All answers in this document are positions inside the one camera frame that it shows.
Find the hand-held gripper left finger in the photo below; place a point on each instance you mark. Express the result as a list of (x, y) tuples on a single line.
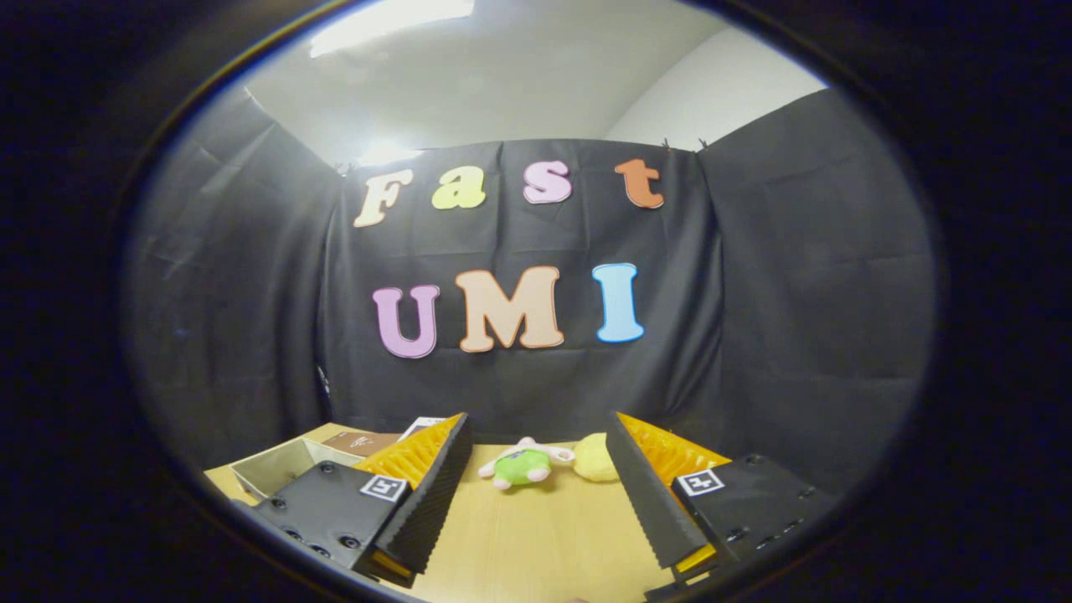
[(435, 494)]

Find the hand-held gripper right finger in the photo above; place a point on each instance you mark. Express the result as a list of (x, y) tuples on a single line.
[(641, 494)]

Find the grey storage box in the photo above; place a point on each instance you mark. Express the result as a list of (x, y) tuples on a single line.
[(276, 469)]

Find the yellow plush toy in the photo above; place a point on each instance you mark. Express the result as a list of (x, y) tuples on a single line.
[(596, 459)]

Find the brown cover book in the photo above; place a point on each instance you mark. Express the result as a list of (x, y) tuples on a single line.
[(360, 442)]

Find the green and pink plush toy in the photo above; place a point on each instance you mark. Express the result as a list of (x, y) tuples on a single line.
[(523, 467)]

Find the black backdrop cloth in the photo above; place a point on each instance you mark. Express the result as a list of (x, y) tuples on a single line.
[(754, 335)]

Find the ceiling light panel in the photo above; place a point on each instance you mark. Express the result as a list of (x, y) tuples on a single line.
[(394, 21)]

